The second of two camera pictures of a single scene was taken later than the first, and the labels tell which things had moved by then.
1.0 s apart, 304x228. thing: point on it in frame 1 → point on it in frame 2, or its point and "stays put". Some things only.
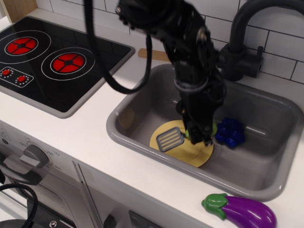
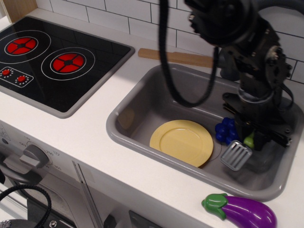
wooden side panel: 17,9 stays put
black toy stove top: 51,66 stays put
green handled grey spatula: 170,138 → 237,154
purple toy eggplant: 242,212 stays put
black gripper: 200,96 → 269,117
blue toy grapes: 230,131 stays put
